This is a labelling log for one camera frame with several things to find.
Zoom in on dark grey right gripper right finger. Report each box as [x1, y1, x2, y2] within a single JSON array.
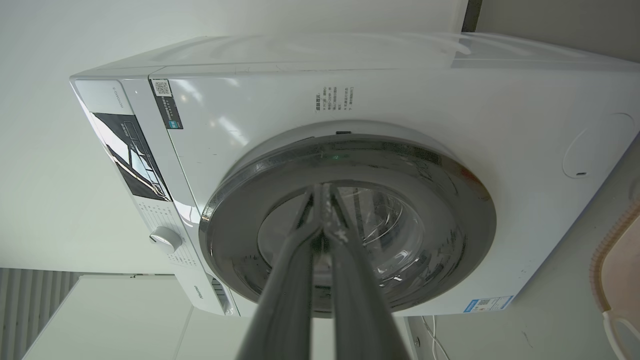
[[320, 182, 412, 360]]

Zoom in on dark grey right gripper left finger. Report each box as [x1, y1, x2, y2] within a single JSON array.
[[235, 183, 323, 360]]

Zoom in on beige plastic laundry basket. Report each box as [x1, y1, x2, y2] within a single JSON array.
[[589, 199, 640, 360]]

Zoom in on grey round washing machine door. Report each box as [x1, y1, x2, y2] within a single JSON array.
[[198, 134, 498, 319]]

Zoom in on silver washing machine control knob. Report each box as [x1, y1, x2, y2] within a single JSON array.
[[149, 226, 184, 254]]

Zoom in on white cabinet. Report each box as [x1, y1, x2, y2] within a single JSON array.
[[22, 273, 416, 360]]

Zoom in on white front-load washing machine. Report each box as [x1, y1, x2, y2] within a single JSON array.
[[69, 32, 640, 318]]

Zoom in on white power cable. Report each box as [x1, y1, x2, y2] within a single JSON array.
[[421, 315, 451, 360]]

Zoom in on grey ribbed wall panel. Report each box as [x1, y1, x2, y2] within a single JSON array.
[[0, 267, 83, 360]]

